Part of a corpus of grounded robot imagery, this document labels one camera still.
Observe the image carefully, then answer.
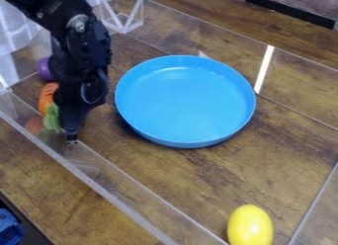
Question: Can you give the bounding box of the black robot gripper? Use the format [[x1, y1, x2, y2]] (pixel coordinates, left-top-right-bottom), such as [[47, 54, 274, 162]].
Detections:
[[50, 14, 112, 145]]

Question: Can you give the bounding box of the orange toy carrot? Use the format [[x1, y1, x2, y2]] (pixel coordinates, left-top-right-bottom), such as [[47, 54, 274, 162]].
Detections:
[[39, 82, 62, 132]]

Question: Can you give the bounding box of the purple toy eggplant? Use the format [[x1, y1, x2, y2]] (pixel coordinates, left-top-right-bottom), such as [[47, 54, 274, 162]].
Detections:
[[38, 57, 55, 81]]

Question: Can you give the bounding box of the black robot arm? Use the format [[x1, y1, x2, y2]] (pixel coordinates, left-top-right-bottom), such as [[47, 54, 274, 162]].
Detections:
[[6, 0, 112, 144]]

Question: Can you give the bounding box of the blue round plate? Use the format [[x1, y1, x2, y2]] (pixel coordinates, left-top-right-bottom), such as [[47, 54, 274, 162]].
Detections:
[[115, 55, 257, 148]]

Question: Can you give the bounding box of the blue object at corner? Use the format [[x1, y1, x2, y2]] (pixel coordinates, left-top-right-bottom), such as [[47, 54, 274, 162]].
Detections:
[[0, 208, 24, 245]]

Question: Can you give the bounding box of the yellow toy lemon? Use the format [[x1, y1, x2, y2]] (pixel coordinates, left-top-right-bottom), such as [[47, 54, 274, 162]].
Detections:
[[227, 204, 274, 245]]

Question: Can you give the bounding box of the clear acrylic enclosure wall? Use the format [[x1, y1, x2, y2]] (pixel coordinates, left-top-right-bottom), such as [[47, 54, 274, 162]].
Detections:
[[0, 0, 338, 245]]

